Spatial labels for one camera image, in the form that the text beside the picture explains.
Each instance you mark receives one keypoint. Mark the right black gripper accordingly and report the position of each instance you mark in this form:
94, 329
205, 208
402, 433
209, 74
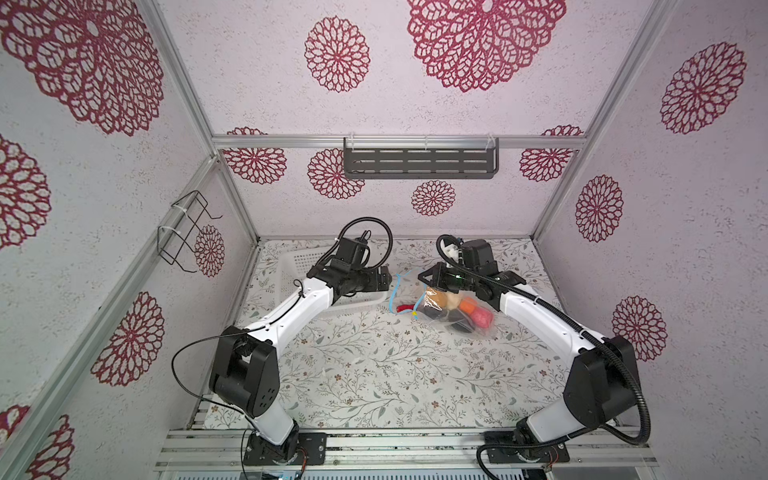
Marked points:
439, 270

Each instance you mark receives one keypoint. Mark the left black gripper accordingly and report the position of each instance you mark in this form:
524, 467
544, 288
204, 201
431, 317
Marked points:
373, 280

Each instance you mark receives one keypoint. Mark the orange toy fruit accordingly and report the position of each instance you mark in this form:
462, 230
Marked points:
468, 306

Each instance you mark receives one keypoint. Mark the clear zip top bag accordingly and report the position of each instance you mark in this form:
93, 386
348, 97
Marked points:
458, 313

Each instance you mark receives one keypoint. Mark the pink red toy ball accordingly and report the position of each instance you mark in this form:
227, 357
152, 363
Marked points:
482, 318

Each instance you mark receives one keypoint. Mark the white perforated plastic basket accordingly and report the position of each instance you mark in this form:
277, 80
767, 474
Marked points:
295, 264

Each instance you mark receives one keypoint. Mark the dark oval toy avocado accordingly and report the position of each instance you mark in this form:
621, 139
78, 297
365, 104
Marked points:
463, 327

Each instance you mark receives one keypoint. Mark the dark eggplant toy green tip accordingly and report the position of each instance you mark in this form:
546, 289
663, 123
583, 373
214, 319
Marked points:
433, 313

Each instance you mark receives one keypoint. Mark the yellow toy potato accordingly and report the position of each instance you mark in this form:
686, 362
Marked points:
435, 299

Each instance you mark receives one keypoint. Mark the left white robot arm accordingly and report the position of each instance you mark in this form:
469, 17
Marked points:
245, 371

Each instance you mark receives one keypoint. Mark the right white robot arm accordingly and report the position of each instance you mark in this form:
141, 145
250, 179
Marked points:
602, 389

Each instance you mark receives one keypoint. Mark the grey slotted wall shelf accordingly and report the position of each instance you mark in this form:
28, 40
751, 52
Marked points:
421, 163

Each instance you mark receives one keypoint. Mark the black wire wall rack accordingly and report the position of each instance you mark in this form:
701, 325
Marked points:
193, 243

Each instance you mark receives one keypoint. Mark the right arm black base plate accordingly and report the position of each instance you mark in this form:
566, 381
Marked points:
512, 447

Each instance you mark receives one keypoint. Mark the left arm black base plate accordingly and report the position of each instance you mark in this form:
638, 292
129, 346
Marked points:
299, 449

